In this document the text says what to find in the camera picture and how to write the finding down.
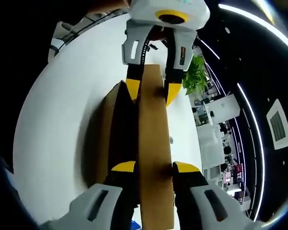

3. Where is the white office partition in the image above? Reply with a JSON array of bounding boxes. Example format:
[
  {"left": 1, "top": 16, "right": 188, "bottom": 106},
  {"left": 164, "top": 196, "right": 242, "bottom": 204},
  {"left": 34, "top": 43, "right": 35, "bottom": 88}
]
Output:
[{"left": 207, "top": 94, "right": 241, "bottom": 126}]

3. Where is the person's left hand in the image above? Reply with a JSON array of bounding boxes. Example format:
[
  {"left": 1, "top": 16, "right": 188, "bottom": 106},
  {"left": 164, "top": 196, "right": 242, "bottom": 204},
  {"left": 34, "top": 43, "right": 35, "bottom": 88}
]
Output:
[{"left": 149, "top": 24, "right": 168, "bottom": 42}]

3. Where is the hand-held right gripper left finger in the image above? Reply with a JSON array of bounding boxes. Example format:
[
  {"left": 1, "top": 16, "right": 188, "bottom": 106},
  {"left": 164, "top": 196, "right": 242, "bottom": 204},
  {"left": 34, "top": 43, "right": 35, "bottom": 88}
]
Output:
[{"left": 42, "top": 161, "right": 137, "bottom": 230}]

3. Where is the brown cardboard shoe box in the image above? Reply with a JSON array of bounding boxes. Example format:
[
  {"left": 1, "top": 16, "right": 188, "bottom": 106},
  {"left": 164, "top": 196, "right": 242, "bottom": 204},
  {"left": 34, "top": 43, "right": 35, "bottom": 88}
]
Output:
[{"left": 99, "top": 64, "right": 176, "bottom": 230}]

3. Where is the ceiling light strip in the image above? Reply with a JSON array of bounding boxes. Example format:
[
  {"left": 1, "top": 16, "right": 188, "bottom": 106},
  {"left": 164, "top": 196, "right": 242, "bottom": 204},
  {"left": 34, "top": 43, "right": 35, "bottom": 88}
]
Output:
[
  {"left": 218, "top": 3, "right": 288, "bottom": 57},
  {"left": 237, "top": 83, "right": 265, "bottom": 222}
]

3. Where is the white ceiling air vent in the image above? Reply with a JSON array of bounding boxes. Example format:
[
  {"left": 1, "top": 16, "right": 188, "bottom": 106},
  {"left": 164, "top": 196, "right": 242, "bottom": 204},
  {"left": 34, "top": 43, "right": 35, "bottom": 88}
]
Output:
[{"left": 265, "top": 98, "right": 288, "bottom": 150}]

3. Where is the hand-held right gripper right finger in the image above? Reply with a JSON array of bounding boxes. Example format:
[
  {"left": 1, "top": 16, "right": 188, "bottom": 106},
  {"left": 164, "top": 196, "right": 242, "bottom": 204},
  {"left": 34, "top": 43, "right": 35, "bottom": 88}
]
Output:
[{"left": 172, "top": 162, "right": 255, "bottom": 230}]

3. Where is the green potted plant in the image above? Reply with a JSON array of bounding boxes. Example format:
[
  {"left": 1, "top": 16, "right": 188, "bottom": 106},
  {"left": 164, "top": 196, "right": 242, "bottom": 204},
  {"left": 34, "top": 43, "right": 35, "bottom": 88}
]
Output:
[{"left": 182, "top": 55, "right": 208, "bottom": 96}]

